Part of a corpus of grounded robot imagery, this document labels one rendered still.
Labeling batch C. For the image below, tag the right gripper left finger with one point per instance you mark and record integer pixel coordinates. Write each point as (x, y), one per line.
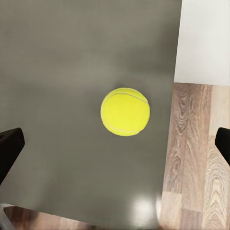
(11, 144)

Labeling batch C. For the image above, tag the tennis ball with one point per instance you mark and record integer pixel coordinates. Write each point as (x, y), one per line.
(125, 112)

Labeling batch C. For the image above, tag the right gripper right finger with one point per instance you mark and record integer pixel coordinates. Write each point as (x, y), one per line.
(222, 142)

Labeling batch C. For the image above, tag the desk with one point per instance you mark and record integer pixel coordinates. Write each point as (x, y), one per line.
(59, 59)

